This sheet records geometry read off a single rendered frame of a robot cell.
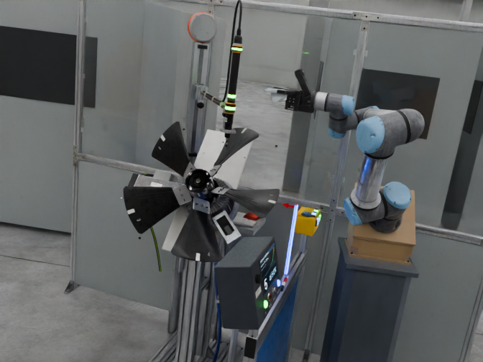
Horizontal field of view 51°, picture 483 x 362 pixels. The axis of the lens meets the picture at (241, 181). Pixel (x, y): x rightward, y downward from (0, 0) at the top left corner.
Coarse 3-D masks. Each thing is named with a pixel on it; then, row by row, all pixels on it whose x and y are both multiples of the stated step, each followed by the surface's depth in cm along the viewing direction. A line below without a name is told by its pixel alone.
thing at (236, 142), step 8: (240, 128) 240; (232, 136) 240; (240, 136) 234; (248, 136) 230; (256, 136) 228; (224, 144) 241; (232, 144) 233; (240, 144) 229; (224, 152) 234; (232, 152) 228; (216, 160) 235; (224, 160) 227
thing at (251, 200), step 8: (232, 192) 222; (240, 192) 223; (248, 192) 224; (256, 192) 224; (264, 192) 224; (272, 192) 224; (240, 200) 216; (248, 200) 217; (256, 200) 217; (264, 200) 218; (248, 208) 213; (256, 208) 213; (264, 208) 213; (264, 216) 210
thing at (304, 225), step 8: (304, 208) 251; (312, 208) 252; (296, 216) 240; (304, 216) 239; (296, 224) 241; (304, 224) 239; (312, 224) 238; (296, 232) 242; (304, 232) 240; (312, 232) 239
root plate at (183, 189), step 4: (184, 184) 226; (172, 188) 226; (176, 188) 227; (180, 188) 227; (184, 188) 227; (176, 192) 227; (180, 192) 228; (184, 192) 228; (188, 192) 228; (176, 196) 228; (180, 196) 228; (184, 196) 228; (188, 196) 229; (180, 200) 229; (188, 200) 229; (180, 204) 229
